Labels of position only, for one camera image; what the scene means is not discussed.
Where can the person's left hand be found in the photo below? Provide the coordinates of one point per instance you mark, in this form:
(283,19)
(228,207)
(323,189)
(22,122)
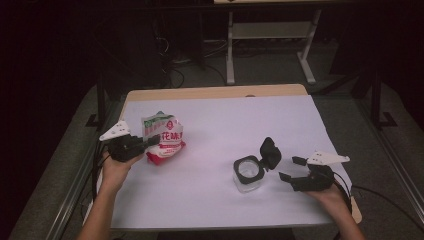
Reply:
(113,175)

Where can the white paper sheet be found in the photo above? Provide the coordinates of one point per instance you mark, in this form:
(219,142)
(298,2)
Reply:
(206,186)

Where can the black metal stand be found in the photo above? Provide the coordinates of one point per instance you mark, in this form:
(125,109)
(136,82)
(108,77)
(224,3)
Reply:
(101,100)
(376,100)

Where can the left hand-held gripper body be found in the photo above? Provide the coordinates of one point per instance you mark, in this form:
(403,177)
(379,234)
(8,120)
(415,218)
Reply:
(125,148)

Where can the aluminium rail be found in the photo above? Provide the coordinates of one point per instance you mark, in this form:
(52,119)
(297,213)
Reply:
(400,173)
(66,206)

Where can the white metal desk frame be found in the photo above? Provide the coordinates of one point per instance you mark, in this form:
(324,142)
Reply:
(230,50)

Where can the white and red seasoning bag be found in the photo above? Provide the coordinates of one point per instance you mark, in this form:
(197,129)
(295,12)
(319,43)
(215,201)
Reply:
(168,131)

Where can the person's right hand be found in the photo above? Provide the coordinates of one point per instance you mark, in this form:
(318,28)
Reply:
(331,201)

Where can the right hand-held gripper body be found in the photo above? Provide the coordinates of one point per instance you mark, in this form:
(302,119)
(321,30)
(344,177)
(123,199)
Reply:
(316,180)

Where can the glass jar with black lid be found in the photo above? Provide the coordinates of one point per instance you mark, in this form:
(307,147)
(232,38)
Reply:
(270,155)

